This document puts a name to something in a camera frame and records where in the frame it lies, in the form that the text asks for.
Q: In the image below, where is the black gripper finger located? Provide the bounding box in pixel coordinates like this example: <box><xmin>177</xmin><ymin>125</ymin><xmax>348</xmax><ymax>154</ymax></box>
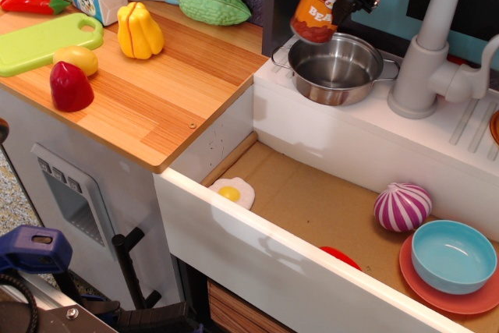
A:
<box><xmin>332</xmin><ymin>0</ymin><xmax>364</xmax><ymax>27</ymax></box>

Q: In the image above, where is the orange beans can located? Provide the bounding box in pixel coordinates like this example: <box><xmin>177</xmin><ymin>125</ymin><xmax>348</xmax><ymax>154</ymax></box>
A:
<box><xmin>290</xmin><ymin>0</ymin><xmax>338</xmax><ymax>44</ymax></box>

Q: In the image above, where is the stainless steel pot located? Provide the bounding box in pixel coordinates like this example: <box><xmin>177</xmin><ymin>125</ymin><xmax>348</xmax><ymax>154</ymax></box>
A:
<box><xmin>271</xmin><ymin>33</ymin><xmax>400</xmax><ymax>106</ymax></box>

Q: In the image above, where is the grey toy faucet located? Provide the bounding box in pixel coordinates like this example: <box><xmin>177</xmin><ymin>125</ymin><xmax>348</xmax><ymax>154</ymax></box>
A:
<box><xmin>388</xmin><ymin>0</ymin><xmax>498</xmax><ymax>119</ymax></box>

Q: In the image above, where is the green toy bitter gourd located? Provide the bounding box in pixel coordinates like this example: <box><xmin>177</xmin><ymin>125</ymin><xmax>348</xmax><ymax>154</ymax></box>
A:
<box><xmin>178</xmin><ymin>0</ymin><xmax>252</xmax><ymax>26</ymax></box>

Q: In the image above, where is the orange plate at edge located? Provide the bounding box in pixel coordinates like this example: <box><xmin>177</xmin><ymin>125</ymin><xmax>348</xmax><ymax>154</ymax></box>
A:
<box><xmin>489</xmin><ymin>111</ymin><xmax>499</xmax><ymax>146</ymax></box>

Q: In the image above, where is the yellow toy bell pepper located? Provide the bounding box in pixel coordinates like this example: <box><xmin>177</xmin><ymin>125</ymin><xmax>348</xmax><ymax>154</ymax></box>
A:
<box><xmin>117</xmin><ymin>2</ymin><xmax>165</xmax><ymax>59</ymax></box>

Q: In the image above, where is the purple striped toy onion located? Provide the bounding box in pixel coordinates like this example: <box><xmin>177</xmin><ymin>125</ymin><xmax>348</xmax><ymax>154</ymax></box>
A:
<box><xmin>373</xmin><ymin>182</ymin><xmax>433</xmax><ymax>232</ymax></box>

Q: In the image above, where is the toy fried egg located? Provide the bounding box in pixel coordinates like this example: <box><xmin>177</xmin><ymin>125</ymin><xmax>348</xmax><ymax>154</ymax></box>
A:
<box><xmin>209</xmin><ymin>177</ymin><xmax>256</xmax><ymax>210</ymax></box>

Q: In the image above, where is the red toy item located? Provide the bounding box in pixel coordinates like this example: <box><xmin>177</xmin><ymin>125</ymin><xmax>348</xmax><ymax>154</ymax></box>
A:
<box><xmin>320</xmin><ymin>246</ymin><xmax>362</xmax><ymax>271</ymax></box>

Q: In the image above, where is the yellow toy potato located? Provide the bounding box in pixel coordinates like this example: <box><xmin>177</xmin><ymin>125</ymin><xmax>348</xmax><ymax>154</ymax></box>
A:
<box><xmin>52</xmin><ymin>45</ymin><xmax>98</xmax><ymax>76</ymax></box>

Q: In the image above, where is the light blue bowl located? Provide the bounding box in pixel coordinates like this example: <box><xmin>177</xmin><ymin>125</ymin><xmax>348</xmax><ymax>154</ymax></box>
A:
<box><xmin>411</xmin><ymin>220</ymin><xmax>498</xmax><ymax>295</ymax></box>

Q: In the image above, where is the dark red toy pepper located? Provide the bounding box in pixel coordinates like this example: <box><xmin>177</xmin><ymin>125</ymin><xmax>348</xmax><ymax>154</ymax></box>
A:
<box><xmin>50</xmin><ymin>61</ymin><xmax>94</xmax><ymax>112</ymax></box>

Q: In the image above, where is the red toy chili pepper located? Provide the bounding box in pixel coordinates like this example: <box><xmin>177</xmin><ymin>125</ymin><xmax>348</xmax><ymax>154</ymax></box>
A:
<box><xmin>1</xmin><ymin>0</ymin><xmax>72</xmax><ymax>15</ymax></box>

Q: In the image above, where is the green cutting board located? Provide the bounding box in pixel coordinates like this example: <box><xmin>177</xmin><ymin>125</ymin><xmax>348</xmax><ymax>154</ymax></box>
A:
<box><xmin>1</xmin><ymin>12</ymin><xmax>104</xmax><ymax>77</ymax></box>

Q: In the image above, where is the grey oven control panel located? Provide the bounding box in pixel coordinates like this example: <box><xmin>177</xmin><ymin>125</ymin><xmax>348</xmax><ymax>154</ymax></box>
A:
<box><xmin>31</xmin><ymin>143</ymin><xmax>116</xmax><ymax>259</ymax></box>

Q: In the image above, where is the coral red plate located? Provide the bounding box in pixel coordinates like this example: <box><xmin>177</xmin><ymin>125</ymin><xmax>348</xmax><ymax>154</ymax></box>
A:
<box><xmin>399</xmin><ymin>235</ymin><xmax>498</xmax><ymax>315</ymax></box>

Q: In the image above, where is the blue clamp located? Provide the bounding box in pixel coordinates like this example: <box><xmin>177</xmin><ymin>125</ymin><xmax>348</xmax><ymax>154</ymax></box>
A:
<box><xmin>1</xmin><ymin>225</ymin><xmax>75</xmax><ymax>286</ymax></box>

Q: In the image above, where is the black oven door handle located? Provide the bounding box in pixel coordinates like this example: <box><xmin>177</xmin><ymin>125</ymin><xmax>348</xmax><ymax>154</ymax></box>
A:
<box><xmin>111</xmin><ymin>227</ymin><xmax>161</xmax><ymax>310</ymax></box>

